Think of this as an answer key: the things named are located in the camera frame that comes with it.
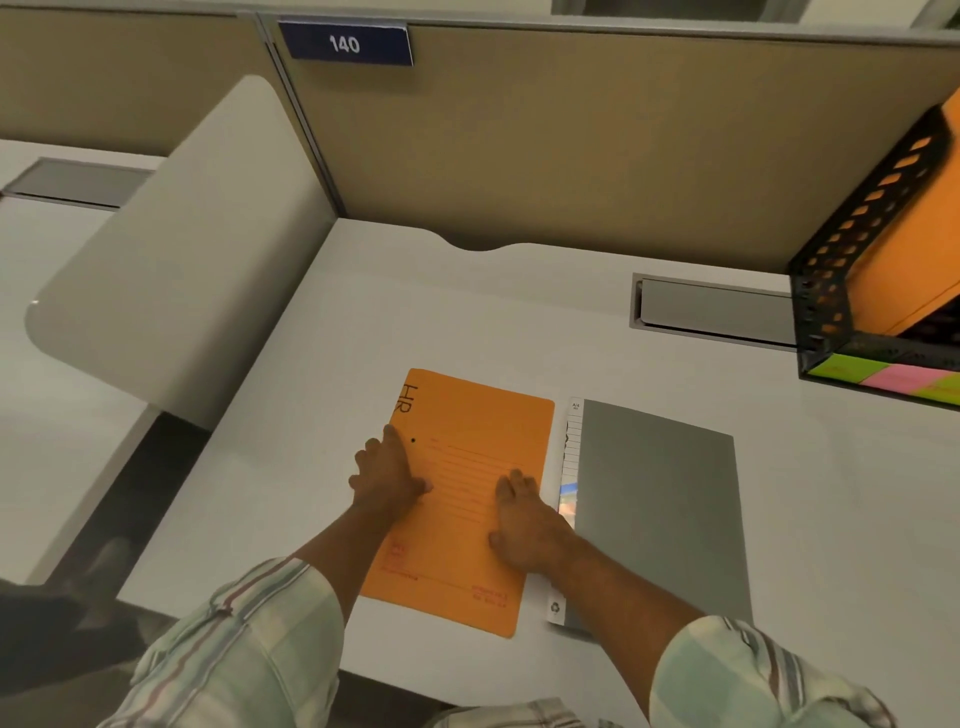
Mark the person's right shirt sleeve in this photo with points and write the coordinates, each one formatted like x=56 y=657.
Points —
x=750 y=682

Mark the person's right forearm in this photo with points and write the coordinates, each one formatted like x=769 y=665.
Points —
x=622 y=615

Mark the dark blue number plate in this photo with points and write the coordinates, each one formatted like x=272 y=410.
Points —
x=345 y=43

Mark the orange folder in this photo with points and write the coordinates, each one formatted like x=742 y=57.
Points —
x=480 y=420
x=915 y=247

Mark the black perforated file rack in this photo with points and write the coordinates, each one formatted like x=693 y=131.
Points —
x=817 y=300

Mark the person's right hand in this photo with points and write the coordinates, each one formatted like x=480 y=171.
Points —
x=532 y=532

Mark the tan desk partition panel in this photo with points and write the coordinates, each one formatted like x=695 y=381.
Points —
x=112 y=75
x=562 y=150

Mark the pink sticky note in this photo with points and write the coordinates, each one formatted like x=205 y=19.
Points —
x=904 y=379

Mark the yellow-green sticky note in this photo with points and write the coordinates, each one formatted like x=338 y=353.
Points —
x=943 y=390
x=844 y=370

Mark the person's plaid shirt front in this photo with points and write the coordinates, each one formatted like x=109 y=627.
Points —
x=517 y=716

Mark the person's left hand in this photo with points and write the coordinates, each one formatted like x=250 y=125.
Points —
x=386 y=480

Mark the grey folder white spine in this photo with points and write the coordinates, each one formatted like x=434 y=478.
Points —
x=660 y=495

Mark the white curved side panel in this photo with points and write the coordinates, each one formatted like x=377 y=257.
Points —
x=187 y=262

